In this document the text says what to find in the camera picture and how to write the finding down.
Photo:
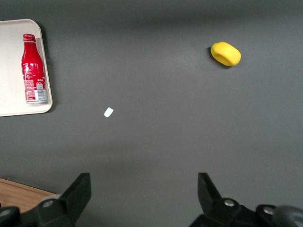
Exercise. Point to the small white sticker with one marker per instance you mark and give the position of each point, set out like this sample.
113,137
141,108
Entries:
108,112

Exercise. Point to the beige plastic tray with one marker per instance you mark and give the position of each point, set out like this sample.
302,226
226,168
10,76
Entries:
11,71

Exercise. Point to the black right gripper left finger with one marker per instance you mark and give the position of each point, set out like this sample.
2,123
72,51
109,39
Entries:
75,196

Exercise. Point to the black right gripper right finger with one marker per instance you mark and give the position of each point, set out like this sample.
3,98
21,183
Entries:
208,196

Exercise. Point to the red coke bottle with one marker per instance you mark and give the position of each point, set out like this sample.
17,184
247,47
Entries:
33,66

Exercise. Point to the wooden drawer cabinet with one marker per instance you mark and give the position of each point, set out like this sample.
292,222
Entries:
21,195

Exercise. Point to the yellow sponge lemon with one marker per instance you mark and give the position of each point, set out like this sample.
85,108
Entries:
226,54

